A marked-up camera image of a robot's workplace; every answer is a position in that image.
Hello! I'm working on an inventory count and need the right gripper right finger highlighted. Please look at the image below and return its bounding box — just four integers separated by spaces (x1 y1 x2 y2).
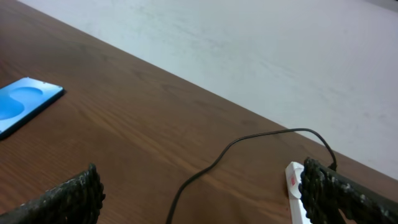
298 158 397 224

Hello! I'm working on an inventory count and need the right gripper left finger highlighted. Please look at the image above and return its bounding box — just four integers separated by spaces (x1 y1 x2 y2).
1 164 106 224

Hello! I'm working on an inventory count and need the black charger cable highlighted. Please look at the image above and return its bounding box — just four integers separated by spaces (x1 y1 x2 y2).
165 128 338 224

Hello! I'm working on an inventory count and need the blue Galaxy smartphone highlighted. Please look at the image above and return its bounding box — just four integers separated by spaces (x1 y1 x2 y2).
1 77 65 139

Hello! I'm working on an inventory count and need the white power strip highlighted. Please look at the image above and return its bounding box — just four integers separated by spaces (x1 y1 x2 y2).
285 162 311 224

